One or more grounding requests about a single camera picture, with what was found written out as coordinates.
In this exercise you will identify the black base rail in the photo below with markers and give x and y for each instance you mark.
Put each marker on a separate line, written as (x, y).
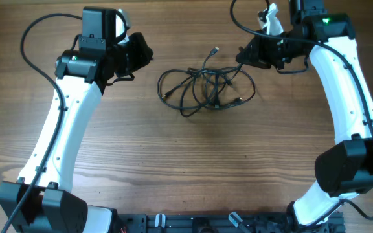
(269, 222)

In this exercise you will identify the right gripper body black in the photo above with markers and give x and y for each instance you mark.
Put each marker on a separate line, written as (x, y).
(276, 52)

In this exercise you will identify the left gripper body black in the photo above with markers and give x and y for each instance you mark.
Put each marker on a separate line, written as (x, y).
(130, 56)

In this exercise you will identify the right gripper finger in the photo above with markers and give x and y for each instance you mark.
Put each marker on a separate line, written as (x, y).
(254, 62)
(249, 52)

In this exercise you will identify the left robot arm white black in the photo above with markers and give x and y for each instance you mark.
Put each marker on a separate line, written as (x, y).
(40, 199)

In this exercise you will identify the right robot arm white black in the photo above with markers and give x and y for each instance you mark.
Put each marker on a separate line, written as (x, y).
(328, 43)

